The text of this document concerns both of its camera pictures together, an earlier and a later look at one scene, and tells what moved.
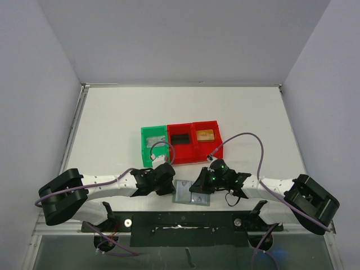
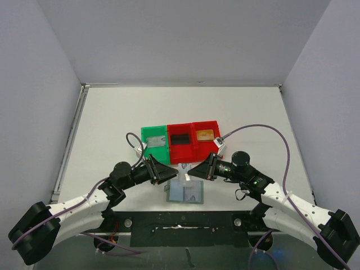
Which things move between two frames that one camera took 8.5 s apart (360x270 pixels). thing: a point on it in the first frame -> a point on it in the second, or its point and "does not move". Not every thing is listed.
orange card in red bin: (205, 135) does not move
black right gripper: (203, 183) -> (212, 166)
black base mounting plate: (185, 229) does not move
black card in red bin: (180, 139) does not move
